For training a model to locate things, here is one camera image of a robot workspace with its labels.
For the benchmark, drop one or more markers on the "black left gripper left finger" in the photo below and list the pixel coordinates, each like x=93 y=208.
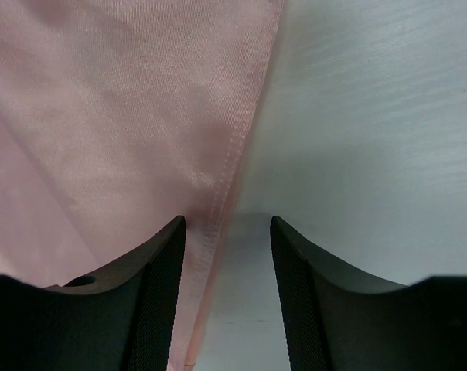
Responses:
x=120 y=316

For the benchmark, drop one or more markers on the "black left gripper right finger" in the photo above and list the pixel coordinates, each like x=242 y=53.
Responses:
x=338 y=317

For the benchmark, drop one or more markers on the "pink satin napkin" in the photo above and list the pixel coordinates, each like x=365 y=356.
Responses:
x=116 y=116

